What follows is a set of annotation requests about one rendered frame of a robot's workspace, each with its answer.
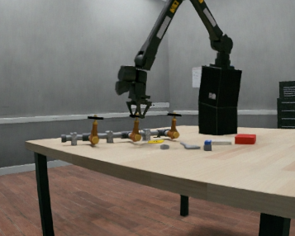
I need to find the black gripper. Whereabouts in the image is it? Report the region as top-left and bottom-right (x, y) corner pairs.
(126, 83), (152, 119)

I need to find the red flat rectangular block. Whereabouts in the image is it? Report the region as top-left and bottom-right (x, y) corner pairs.
(235, 134), (256, 144)

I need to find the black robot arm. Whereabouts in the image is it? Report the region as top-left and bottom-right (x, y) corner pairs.
(115, 0), (235, 96)

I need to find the grey pipe manifold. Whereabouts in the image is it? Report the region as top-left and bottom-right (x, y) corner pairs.
(61, 112), (182, 145)

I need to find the grey hex nut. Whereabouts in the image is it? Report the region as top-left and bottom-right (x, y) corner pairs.
(160, 144), (169, 150)

